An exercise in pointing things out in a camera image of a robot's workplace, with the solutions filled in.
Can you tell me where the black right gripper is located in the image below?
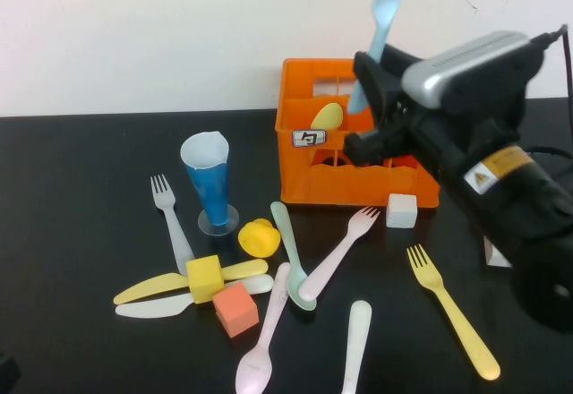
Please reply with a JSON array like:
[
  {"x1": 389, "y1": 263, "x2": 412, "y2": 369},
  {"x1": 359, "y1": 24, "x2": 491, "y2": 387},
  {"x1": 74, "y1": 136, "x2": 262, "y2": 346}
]
[{"x1": 343, "y1": 43, "x2": 528, "y2": 181}]

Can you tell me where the yellow plastic spoon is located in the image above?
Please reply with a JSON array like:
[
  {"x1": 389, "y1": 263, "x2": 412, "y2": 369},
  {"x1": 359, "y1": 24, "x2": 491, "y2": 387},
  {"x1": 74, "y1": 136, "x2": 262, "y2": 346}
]
[{"x1": 310, "y1": 102, "x2": 345, "y2": 132}]

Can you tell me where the blue plastic fork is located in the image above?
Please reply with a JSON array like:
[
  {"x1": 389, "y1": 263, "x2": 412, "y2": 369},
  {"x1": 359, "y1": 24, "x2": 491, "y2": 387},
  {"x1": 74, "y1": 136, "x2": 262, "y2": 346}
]
[{"x1": 347, "y1": 0, "x2": 415, "y2": 116}]

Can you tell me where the orange plastic cutlery holder crate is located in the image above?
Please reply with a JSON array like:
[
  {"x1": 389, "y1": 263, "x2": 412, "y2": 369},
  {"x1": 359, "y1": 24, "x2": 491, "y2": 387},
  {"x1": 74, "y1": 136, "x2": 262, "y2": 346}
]
[{"x1": 273, "y1": 57, "x2": 442, "y2": 210}]

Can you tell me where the paper label reading 勺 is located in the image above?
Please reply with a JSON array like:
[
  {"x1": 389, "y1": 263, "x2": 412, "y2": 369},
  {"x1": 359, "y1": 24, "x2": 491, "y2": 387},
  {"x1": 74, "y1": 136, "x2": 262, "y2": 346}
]
[{"x1": 292, "y1": 129, "x2": 328, "y2": 149}]

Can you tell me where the white foam cube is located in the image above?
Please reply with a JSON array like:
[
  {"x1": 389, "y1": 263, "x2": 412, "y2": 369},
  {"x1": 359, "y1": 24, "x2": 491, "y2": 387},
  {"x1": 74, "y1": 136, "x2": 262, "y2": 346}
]
[{"x1": 386, "y1": 193, "x2": 419, "y2": 228}]

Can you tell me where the pink plastic fork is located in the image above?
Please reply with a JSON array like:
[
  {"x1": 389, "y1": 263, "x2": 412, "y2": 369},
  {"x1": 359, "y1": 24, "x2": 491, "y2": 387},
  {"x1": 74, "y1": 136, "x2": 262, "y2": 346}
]
[{"x1": 297, "y1": 206, "x2": 381, "y2": 302}]

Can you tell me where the green plastic spoon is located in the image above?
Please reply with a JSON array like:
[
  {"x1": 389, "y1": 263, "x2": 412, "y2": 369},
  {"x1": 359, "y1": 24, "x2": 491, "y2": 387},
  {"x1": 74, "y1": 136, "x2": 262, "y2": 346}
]
[{"x1": 269, "y1": 201, "x2": 318, "y2": 313}]

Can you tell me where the yellow round plastic cap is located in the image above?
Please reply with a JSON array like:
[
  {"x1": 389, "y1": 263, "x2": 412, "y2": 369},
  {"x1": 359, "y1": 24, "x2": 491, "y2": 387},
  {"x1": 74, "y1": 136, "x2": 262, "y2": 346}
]
[{"x1": 237, "y1": 218, "x2": 282, "y2": 259}]

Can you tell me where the blue white cone cup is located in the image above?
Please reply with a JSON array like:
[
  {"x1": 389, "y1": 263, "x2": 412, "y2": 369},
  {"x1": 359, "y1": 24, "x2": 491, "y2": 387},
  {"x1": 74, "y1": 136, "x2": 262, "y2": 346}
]
[{"x1": 179, "y1": 131, "x2": 241, "y2": 236}]

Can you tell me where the white power adapter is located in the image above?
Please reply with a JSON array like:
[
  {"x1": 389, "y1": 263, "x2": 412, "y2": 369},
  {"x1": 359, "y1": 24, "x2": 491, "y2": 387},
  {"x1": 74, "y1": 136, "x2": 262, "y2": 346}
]
[{"x1": 483, "y1": 235, "x2": 511, "y2": 269}]

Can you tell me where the yellow plastic fork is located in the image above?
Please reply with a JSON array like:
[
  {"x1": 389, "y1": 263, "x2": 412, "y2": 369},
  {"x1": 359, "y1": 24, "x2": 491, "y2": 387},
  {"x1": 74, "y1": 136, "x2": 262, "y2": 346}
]
[{"x1": 406, "y1": 244, "x2": 501, "y2": 381}]

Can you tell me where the white plastic spoon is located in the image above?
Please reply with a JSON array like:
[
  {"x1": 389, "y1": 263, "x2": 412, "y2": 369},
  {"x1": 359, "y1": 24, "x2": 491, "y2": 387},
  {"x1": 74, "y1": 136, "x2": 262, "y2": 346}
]
[{"x1": 340, "y1": 299, "x2": 373, "y2": 394}]

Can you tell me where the grey plastic fork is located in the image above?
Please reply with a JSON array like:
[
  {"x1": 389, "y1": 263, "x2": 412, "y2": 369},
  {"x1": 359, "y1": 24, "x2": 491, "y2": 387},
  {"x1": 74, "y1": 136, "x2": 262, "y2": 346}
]
[{"x1": 150, "y1": 174, "x2": 197, "y2": 278}]

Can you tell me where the yellow foam cube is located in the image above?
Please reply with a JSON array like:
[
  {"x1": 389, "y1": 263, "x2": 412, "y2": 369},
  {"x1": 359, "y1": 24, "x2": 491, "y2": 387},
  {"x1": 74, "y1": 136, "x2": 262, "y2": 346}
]
[{"x1": 185, "y1": 254, "x2": 225, "y2": 304}]

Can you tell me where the pink plastic spoon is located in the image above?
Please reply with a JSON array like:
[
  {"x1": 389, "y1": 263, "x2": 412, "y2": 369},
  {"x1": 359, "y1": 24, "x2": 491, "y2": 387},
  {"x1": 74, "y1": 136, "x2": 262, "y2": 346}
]
[{"x1": 235, "y1": 261, "x2": 292, "y2": 394}]

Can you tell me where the orange foam cube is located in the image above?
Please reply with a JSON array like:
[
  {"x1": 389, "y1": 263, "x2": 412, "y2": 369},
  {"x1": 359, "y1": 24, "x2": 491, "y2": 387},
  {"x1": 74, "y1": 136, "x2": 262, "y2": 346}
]
[{"x1": 212, "y1": 282, "x2": 261, "y2": 338}]

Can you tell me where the yellow plastic knife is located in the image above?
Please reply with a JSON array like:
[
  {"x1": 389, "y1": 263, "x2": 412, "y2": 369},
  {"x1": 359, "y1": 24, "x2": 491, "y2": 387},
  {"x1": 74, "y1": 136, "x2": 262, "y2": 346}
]
[{"x1": 113, "y1": 259, "x2": 269, "y2": 305}]

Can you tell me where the white plastic knife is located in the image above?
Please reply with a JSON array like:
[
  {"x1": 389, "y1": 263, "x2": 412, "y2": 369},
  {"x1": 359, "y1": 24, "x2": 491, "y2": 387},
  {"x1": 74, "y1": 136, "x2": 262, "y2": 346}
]
[{"x1": 115, "y1": 273, "x2": 275, "y2": 319}]

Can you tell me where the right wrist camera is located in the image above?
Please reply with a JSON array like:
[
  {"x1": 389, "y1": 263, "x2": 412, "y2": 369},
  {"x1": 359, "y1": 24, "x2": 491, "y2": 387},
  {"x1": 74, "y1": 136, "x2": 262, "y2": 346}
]
[{"x1": 401, "y1": 30, "x2": 547, "y2": 113}]

